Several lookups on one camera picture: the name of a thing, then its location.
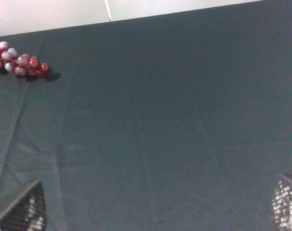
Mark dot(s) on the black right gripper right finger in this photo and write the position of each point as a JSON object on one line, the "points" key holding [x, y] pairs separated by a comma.
{"points": [[282, 203]]}

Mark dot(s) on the red plastic grape bunch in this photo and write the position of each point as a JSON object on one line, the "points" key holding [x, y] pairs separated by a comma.
{"points": [[21, 65]]}

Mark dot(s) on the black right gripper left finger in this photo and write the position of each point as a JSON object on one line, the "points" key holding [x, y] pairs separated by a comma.
{"points": [[24, 208]]}

